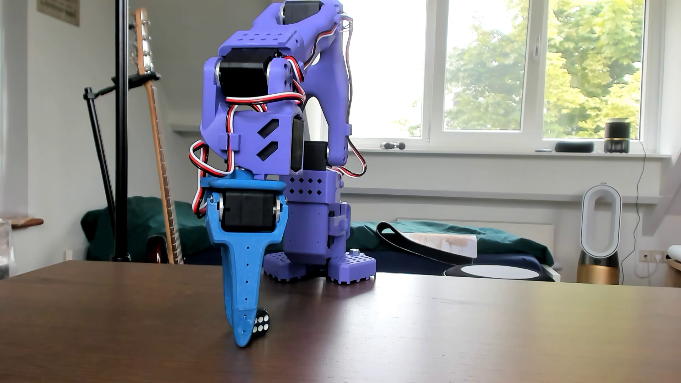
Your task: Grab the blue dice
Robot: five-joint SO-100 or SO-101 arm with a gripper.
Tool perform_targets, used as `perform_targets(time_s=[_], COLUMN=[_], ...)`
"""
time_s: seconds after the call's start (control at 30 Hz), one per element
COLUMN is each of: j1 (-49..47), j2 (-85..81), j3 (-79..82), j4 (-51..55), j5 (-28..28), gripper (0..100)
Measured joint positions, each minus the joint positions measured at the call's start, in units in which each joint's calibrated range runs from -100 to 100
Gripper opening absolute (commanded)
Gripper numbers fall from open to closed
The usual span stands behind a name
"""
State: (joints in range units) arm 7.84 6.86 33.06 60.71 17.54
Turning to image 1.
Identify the black cylindrical speaker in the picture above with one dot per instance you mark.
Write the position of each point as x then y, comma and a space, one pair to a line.
617, 133

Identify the white gold bladeless fan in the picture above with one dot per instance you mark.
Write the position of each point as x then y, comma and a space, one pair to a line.
598, 271

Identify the dark blue mattress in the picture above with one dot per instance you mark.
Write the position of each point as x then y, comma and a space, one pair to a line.
404, 261

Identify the white window frame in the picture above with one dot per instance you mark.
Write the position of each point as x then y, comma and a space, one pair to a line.
435, 69

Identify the round black white tray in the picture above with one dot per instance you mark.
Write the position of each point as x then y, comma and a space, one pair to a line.
500, 271

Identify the wooden neck electric guitar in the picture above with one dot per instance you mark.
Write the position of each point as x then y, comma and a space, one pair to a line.
161, 159

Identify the white rounded object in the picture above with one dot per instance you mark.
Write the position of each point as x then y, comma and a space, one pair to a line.
675, 252

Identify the blue gripper with motor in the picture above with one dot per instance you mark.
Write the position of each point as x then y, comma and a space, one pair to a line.
244, 237

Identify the framed wall picture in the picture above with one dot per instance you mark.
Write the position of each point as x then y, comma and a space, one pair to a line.
58, 9

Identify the small black silver windowsill object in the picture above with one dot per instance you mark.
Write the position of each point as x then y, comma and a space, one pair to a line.
392, 145

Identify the flat black oval speaker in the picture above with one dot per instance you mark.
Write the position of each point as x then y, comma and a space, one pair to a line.
574, 147

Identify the clear glass container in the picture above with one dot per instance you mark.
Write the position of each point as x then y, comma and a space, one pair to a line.
4, 250

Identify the black guitar stand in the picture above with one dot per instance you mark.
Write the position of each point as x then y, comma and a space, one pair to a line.
98, 139

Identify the purple robot arm with base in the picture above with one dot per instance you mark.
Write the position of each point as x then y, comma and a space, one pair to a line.
314, 223

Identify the black vertical pole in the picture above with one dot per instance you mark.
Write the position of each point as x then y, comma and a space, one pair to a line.
122, 159

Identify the dark blue dice white dots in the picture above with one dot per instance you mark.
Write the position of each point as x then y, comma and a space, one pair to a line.
262, 322

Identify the open magazine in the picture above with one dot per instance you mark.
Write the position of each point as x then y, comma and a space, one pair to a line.
452, 244

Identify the wooden shelf board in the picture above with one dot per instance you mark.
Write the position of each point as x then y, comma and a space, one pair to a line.
26, 222

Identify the white double wall socket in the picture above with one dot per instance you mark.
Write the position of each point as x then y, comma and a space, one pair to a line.
652, 256

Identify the wooden side furniture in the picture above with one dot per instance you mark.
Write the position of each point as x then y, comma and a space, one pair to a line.
674, 274

